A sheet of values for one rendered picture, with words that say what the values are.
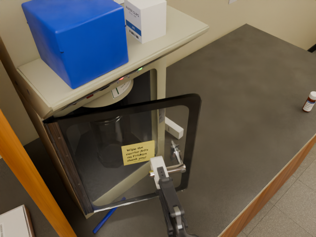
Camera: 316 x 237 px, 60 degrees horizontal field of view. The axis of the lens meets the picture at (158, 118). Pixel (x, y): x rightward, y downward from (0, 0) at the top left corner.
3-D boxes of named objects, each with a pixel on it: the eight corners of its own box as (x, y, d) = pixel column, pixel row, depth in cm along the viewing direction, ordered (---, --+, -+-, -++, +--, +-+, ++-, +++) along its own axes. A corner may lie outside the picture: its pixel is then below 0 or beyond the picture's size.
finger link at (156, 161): (157, 185, 62) (157, 183, 61) (149, 159, 66) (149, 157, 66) (169, 181, 62) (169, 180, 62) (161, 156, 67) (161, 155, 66)
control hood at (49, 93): (35, 113, 49) (13, 67, 42) (167, 46, 64) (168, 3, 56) (67, 152, 43) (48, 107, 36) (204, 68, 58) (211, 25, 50)
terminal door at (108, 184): (87, 211, 80) (46, 119, 51) (186, 187, 85) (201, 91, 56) (87, 214, 80) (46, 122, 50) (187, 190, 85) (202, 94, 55)
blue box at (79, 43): (40, 59, 43) (19, 3, 36) (94, 36, 48) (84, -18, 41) (72, 90, 38) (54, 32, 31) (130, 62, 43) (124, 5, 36)
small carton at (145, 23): (126, 31, 49) (123, -3, 44) (149, 23, 51) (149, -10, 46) (142, 44, 46) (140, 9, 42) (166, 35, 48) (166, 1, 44)
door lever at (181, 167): (145, 163, 68) (144, 157, 66) (181, 155, 70) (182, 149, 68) (150, 181, 65) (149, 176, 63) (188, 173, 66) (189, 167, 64)
